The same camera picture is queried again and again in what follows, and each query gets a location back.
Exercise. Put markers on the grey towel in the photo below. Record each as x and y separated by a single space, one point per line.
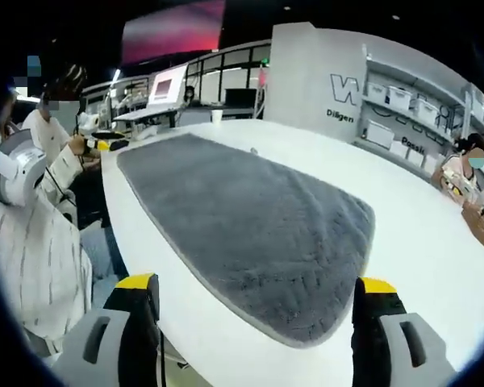
246 221

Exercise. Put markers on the person's left hand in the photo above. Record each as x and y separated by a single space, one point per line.
80 147

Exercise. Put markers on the white desk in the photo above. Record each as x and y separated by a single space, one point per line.
145 114

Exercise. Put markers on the large display screen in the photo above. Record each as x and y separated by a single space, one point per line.
167 86

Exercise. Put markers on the white grey chest device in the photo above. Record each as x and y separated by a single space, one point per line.
18 165

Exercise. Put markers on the white paper cup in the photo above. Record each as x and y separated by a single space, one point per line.
216 117

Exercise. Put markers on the black monitor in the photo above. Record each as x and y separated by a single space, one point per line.
240 98

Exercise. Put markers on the wooden tray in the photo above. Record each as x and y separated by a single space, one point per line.
482 230

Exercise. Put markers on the pink hanging cloth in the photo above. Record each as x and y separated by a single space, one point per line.
263 76

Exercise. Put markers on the small white box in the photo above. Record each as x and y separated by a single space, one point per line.
398 150
415 158
432 163

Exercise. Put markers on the large white storage box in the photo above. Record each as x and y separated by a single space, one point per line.
380 135

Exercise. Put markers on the white lidded storage bin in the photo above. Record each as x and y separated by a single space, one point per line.
426 112
400 98
377 92

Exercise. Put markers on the grey metal shelving rack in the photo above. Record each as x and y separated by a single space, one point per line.
447 105

